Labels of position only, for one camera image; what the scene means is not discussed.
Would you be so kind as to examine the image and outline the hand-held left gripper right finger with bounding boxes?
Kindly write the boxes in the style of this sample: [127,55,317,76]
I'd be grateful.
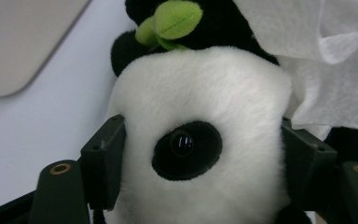
[280,117,338,216]

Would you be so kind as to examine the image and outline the white wet wipe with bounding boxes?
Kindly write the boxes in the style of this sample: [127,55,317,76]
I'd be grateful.
[232,0,358,141]

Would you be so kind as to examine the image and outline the panda plush toy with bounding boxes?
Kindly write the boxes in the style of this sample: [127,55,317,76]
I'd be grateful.
[92,0,358,224]

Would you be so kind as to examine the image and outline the white plastic storage box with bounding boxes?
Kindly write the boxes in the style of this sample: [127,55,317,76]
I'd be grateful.
[0,0,92,99]

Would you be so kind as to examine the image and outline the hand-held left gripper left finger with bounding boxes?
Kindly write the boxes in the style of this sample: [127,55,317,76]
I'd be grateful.
[79,113,128,212]

